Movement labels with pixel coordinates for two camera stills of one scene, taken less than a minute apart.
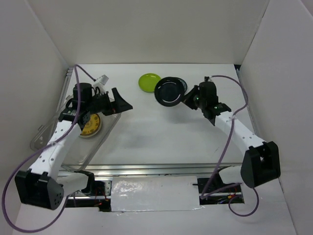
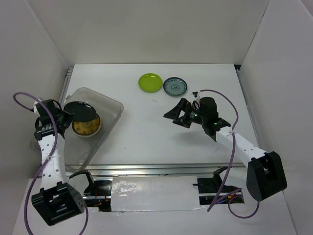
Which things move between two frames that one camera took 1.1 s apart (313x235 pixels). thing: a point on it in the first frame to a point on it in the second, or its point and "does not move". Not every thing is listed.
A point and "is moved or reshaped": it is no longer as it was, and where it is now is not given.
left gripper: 121,105 to 69,116
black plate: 169,91 is moved or reshaped
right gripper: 188,99 to 175,112
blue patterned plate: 89,135 does not move
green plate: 147,82 does not move
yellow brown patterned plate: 92,125 does not move
